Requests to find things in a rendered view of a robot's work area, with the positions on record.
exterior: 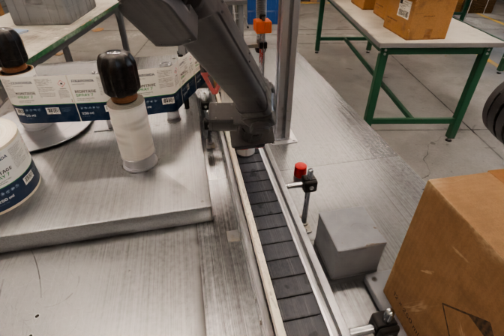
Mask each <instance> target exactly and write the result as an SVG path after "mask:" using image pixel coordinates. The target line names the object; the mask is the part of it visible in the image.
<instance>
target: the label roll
mask: <svg viewBox="0 0 504 336"><path fill-rule="evenodd" d="M40 183H41V175H40V173H39V172H38V168H37V167H36V165H35V162H34V161H33V159H32V156H31V155H30V153H29V150H28V148H27V146H26V144H25V142H24V140H23V138H22V136H21V134H20V132H19V130H18V127H17V126H16V124H15V123H14V122H13V121H11V120H9V119H6V118H0V215H2V214H4V213H6V212H9V211H10V210H12V209H14V208H16V207H17V206H19V205H20V204H22V203H24V202H25V201H26V200H27V199H28V198H29V197H30V196H31V195H32V194H33V193H34V192H35V191H36V190H37V189H38V187H39V184H40Z"/></svg>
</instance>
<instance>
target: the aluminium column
mask: <svg viewBox="0 0 504 336"><path fill-rule="evenodd" d="M300 2H301V0H279V2H278V20H277V54H276V71H275V101H276V125H274V126H273V132H274V138H275V139H276V140H289V139H290V126H291V116H292V106H293V88H294V78H295V69H296V50H297V40H298V30H299V12H300Z"/></svg>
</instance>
